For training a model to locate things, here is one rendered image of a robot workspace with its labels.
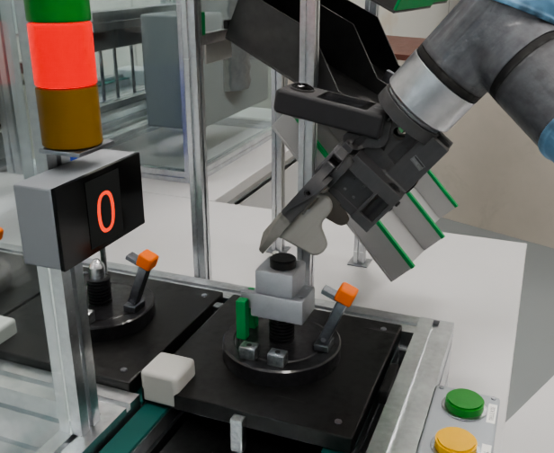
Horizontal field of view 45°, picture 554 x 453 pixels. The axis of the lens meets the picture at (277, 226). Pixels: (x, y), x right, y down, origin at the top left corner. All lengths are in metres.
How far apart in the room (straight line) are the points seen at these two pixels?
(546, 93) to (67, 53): 0.38
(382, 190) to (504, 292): 0.64
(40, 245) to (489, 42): 0.41
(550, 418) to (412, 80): 0.51
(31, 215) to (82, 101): 0.10
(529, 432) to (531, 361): 1.85
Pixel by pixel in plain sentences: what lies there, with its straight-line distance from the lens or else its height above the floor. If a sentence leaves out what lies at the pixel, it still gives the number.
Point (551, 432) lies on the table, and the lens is 0.94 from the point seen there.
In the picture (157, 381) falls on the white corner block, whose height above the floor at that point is 0.98.
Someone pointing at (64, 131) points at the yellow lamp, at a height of 1.28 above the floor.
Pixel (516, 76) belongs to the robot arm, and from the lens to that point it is 0.60.
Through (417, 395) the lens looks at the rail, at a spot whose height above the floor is 0.96.
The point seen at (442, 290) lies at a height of 0.86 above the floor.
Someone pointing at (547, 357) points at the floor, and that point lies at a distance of 2.82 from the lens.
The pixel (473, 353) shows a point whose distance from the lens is 1.06.
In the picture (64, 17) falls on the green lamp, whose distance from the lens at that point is 0.56.
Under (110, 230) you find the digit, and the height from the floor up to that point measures 1.18.
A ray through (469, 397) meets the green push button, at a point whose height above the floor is 0.97.
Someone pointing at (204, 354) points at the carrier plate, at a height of 0.97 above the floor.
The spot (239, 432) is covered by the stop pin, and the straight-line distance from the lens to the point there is 0.73.
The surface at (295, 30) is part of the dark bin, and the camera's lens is 0.93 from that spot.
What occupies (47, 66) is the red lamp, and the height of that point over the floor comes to 1.33.
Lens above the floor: 1.40
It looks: 21 degrees down
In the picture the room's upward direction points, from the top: straight up
